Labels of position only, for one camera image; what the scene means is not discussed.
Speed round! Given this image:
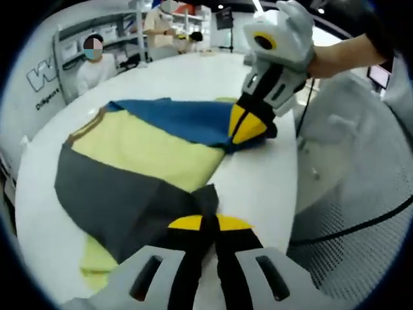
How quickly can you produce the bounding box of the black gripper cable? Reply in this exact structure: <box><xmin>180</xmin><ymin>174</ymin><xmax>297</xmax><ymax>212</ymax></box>
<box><xmin>288</xmin><ymin>196</ymin><xmax>413</xmax><ymax>247</ymax></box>
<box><xmin>296</xmin><ymin>76</ymin><xmax>316</xmax><ymax>143</ymax></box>

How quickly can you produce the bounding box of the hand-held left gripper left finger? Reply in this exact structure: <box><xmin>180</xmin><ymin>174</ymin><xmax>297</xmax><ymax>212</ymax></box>
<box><xmin>61</xmin><ymin>214</ymin><xmax>214</xmax><ymax>310</ymax></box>

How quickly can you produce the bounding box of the grey mesh office chair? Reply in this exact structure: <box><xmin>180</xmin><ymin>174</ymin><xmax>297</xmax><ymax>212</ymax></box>
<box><xmin>288</xmin><ymin>76</ymin><xmax>413</xmax><ymax>291</ymax></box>

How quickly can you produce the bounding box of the white storage bin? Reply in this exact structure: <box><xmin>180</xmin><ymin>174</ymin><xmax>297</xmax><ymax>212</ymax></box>
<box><xmin>61</xmin><ymin>41</ymin><xmax>79</xmax><ymax>61</ymax></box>
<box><xmin>97</xmin><ymin>25</ymin><xmax>117</xmax><ymax>41</ymax></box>

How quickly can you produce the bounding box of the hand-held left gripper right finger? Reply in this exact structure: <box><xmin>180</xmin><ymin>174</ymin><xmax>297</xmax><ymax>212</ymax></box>
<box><xmin>212</xmin><ymin>213</ymin><xmax>327</xmax><ymax>310</ymax></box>

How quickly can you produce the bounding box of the yellow blue grey garment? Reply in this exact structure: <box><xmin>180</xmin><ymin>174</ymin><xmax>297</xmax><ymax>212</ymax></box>
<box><xmin>54</xmin><ymin>96</ymin><xmax>278</xmax><ymax>289</ymax></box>

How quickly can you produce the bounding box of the grey metal storage shelf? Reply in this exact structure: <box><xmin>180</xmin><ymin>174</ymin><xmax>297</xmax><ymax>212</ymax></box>
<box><xmin>53</xmin><ymin>9</ymin><xmax>152</xmax><ymax>104</ymax></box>

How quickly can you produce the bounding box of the black screen on stand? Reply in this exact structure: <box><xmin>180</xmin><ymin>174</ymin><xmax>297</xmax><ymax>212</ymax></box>
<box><xmin>216</xmin><ymin>6</ymin><xmax>237</xmax><ymax>52</ymax></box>

